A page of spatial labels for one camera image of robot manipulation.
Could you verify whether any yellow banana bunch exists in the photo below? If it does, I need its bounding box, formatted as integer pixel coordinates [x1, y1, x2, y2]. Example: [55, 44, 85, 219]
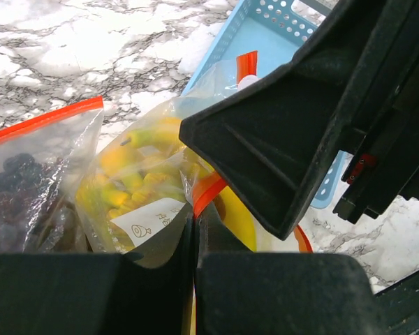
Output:
[75, 117, 207, 253]

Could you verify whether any clear orange zipper bag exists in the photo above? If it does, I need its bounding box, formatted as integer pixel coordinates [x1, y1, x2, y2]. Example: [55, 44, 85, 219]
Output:
[0, 96, 103, 253]

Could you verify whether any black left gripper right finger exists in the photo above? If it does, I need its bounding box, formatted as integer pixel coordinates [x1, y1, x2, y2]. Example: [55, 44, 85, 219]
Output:
[195, 204, 252, 335]

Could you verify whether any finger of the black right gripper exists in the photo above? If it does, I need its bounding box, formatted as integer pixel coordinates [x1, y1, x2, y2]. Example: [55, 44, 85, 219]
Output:
[179, 1, 384, 239]

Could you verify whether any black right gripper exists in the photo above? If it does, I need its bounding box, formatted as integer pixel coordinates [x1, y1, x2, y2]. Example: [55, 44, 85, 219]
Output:
[331, 0, 419, 226]

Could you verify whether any light blue plastic basket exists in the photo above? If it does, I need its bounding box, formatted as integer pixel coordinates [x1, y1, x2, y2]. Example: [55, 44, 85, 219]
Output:
[179, 0, 348, 210]

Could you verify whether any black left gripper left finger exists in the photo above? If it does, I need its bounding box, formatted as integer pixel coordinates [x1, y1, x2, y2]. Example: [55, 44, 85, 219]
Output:
[121, 204, 193, 334]

